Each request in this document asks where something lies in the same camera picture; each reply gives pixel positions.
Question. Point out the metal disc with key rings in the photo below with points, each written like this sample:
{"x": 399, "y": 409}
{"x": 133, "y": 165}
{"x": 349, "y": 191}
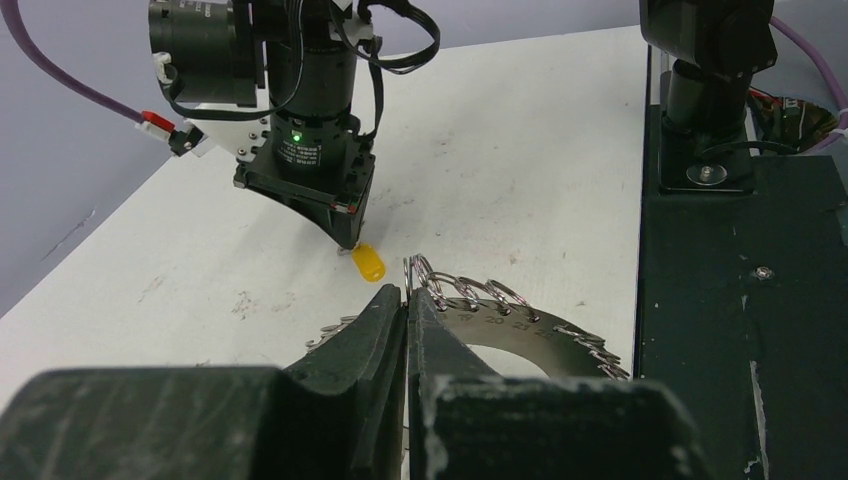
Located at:
{"x": 450, "y": 315}

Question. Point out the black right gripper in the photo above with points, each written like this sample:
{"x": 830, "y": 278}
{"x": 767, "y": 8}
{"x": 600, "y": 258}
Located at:
{"x": 321, "y": 169}

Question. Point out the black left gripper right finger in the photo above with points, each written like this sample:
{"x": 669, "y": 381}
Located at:
{"x": 468, "y": 422}

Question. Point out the key with yellow tag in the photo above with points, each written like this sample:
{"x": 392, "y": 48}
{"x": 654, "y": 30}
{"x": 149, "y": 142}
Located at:
{"x": 366, "y": 260}

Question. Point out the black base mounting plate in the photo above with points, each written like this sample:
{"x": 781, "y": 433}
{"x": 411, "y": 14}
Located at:
{"x": 742, "y": 280}

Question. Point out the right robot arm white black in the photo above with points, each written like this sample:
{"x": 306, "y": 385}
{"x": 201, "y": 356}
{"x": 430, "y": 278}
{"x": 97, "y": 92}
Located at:
{"x": 288, "y": 68}

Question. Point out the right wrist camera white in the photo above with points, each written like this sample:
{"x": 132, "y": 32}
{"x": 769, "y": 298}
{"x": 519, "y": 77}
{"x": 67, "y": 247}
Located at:
{"x": 240, "y": 139}

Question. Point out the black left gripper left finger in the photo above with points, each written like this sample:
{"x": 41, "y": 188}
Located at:
{"x": 337, "y": 413}

